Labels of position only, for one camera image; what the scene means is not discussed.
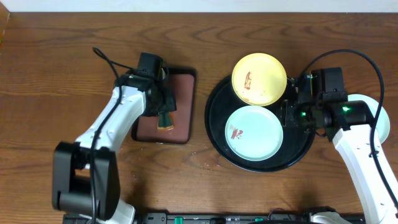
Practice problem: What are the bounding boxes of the light blue plate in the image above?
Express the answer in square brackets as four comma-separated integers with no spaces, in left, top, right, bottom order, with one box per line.
[348,94,391,144]
[224,106,284,162]

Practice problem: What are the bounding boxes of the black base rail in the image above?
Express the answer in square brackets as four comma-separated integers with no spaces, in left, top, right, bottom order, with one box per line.
[62,207,366,224]

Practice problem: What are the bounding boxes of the right black cable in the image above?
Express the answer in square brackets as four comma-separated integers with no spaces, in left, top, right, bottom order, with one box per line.
[300,49,398,212]

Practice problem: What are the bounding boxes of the black cable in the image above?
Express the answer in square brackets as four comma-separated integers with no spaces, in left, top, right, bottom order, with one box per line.
[88,46,137,224]
[300,49,398,212]

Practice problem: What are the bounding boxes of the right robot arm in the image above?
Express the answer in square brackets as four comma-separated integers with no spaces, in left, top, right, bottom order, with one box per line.
[281,68,397,223]

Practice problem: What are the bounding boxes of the black rectangular water tray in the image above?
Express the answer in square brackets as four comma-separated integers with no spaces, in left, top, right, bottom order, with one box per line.
[131,67,196,144]

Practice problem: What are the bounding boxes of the round black serving tray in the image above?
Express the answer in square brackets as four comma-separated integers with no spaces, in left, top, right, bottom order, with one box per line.
[205,76,315,172]

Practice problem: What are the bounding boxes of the light blue plate front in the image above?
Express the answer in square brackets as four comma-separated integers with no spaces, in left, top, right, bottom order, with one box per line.
[348,94,391,144]

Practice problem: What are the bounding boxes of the green yellow sponge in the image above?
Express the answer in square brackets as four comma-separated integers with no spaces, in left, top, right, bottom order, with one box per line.
[157,112,174,131]

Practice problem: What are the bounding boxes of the left black cable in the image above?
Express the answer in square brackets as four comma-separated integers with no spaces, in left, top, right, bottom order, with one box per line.
[88,46,137,224]

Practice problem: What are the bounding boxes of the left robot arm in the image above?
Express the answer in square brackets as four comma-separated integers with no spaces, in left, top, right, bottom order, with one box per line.
[52,53,177,223]

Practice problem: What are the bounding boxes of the yellow plate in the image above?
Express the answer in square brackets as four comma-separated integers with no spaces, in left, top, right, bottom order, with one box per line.
[231,53,287,106]

